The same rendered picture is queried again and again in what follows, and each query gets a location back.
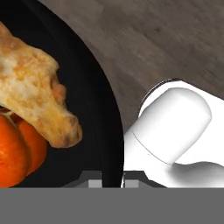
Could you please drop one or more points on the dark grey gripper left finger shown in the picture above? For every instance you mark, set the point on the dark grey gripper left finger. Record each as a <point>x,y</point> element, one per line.
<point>86,176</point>

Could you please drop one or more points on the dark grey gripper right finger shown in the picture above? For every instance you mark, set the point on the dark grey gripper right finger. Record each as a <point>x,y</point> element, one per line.
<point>137,176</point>

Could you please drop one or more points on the black bowl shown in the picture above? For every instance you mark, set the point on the black bowl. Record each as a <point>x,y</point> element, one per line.
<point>87,116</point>

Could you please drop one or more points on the orange squash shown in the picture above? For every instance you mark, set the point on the orange squash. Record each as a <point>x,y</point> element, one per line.
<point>13,151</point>

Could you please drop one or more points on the golden chicken drumstick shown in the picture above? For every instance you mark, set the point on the golden chicken drumstick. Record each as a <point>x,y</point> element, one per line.
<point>32,87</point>

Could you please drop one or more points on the white rounded object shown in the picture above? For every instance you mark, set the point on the white rounded object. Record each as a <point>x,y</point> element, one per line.
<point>175,125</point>

